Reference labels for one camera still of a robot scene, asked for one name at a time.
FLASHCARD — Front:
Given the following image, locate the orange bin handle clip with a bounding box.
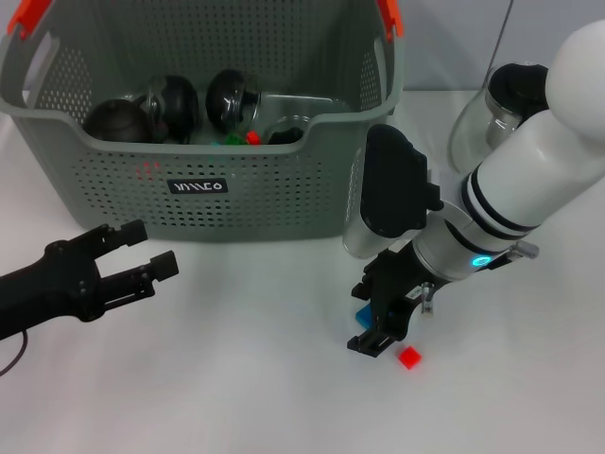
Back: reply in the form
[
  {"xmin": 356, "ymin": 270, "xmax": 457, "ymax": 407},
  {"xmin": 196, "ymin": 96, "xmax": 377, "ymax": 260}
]
[
  {"xmin": 377, "ymin": 0, "xmax": 405, "ymax": 44},
  {"xmin": 7, "ymin": 0, "xmax": 51, "ymax": 37}
]

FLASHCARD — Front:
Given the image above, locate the glass teacup black holder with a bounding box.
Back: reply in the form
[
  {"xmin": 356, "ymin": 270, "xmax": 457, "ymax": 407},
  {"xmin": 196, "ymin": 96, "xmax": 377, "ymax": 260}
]
[
  {"xmin": 206, "ymin": 69, "xmax": 263, "ymax": 137},
  {"xmin": 262, "ymin": 114, "xmax": 313, "ymax": 146},
  {"xmin": 140, "ymin": 75, "xmax": 199, "ymax": 145}
]

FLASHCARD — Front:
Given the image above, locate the grey perforated plastic storage bin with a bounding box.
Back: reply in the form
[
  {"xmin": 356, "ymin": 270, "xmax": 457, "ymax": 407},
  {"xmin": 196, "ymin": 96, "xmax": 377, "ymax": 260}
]
[{"xmin": 0, "ymin": 0, "xmax": 406, "ymax": 243}]

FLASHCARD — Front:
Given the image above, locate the glass pitcher black lid handle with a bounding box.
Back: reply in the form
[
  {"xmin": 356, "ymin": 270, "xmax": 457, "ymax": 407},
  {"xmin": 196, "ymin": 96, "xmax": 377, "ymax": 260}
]
[{"xmin": 447, "ymin": 61, "xmax": 552, "ymax": 176}]

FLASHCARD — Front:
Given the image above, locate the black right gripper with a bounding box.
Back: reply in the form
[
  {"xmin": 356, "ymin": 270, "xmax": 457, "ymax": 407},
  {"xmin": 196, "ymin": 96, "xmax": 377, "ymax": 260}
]
[{"xmin": 346, "ymin": 245, "xmax": 443, "ymax": 358}]

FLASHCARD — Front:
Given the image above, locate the dark clay teapot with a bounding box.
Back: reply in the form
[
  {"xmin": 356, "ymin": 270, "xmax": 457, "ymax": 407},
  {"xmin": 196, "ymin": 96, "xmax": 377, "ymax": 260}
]
[{"xmin": 83, "ymin": 98, "xmax": 155, "ymax": 144}]

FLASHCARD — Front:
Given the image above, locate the blue square toy plate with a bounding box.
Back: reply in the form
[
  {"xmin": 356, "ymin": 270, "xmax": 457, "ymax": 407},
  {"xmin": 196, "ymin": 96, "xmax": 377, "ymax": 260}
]
[{"xmin": 354, "ymin": 305, "xmax": 379, "ymax": 331}]

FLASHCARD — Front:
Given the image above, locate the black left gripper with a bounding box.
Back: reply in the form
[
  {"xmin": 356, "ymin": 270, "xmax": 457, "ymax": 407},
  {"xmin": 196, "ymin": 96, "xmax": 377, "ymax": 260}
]
[{"xmin": 0, "ymin": 219, "xmax": 181, "ymax": 342}]

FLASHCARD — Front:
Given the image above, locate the thin grey background cable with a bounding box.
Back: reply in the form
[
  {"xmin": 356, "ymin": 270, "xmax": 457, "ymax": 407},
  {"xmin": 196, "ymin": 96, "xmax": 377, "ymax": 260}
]
[{"xmin": 486, "ymin": 0, "xmax": 516, "ymax": 79}]

